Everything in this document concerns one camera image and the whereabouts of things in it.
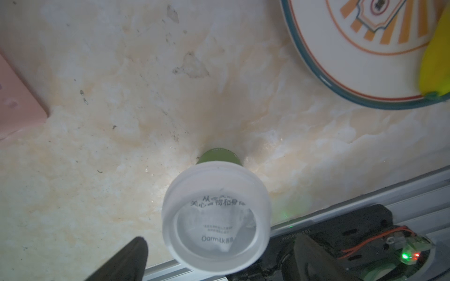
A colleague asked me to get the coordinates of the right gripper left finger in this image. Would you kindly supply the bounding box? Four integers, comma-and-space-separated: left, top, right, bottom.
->
86, 237, 148, 281

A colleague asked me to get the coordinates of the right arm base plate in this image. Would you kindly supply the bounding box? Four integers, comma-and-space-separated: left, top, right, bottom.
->
226, 199, 437, 281

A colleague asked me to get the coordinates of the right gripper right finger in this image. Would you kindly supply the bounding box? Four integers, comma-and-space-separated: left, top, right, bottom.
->
294, 235, 360, 281

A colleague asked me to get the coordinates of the yogurt cup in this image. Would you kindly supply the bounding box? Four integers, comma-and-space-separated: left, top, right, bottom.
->
162, 148, 272, 275

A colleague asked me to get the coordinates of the orange patterned plate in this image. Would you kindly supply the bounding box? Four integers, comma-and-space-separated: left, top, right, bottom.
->
281, 0, 450, 110

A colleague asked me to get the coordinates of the yellow banana bunch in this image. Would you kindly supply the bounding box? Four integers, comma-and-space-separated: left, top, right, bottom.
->
419, 4, 450, 100

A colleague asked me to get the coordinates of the pink perforated plastic basket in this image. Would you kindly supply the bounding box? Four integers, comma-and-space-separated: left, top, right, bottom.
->
1, 57, 48, 144

